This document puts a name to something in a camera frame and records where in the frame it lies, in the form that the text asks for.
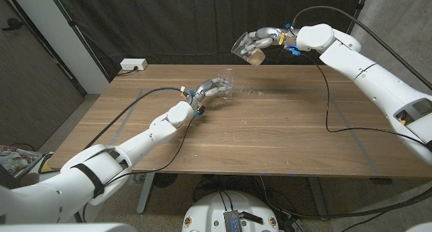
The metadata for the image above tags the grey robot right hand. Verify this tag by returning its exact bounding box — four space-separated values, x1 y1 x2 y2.
241 26 301 56

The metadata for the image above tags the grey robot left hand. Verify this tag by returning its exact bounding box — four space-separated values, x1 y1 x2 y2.
187 78 234 117

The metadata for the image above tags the tall clear plastic cup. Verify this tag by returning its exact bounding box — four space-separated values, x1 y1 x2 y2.
217 69 236 100

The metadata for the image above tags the brown sugar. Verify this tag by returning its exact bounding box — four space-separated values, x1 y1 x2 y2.
248 49 267 65

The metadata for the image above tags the wide clear plastic cup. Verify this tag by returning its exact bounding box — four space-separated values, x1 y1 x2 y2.
231 31 267 65

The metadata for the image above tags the white power strip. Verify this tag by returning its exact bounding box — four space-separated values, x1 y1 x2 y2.
119 58 149 71

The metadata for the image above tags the black backdrop curtain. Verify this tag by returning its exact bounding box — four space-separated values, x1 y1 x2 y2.
50 0 367 81

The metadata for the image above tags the black backdrop stand pole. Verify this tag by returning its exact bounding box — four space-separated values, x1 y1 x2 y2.
45 0 111 83
347 0 371 34

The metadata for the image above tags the grey table leg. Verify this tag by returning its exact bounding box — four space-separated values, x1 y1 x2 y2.
136 172 156 214
307 176 329 221

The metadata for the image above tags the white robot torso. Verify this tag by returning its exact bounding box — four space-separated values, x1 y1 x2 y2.
181 190 280 232

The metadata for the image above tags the grey box on torso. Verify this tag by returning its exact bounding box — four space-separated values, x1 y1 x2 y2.
223 210 243 232

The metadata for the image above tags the patterned bag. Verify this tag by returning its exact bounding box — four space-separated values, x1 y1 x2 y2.
0 144 43 175

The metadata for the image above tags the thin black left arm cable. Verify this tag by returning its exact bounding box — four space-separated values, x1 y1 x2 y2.
80 115 196 223

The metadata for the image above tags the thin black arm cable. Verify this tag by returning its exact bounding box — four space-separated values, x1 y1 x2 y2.
298 51 427 147
80 115 196 223

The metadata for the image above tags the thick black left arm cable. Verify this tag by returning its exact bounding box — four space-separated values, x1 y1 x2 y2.
82 86 186 150

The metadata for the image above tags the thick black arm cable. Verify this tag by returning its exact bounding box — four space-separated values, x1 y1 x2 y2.
82 86 186 150
292 5 432 91

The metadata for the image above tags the black power cable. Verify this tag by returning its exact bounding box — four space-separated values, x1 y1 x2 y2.
116 66 139 77

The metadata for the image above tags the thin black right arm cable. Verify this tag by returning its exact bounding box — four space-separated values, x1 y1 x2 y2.
298 51 427 147

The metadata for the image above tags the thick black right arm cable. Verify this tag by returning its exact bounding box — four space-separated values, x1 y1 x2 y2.
292 5 432 91

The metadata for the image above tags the black door handle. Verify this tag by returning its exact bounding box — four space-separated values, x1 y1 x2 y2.
1 18 24 32

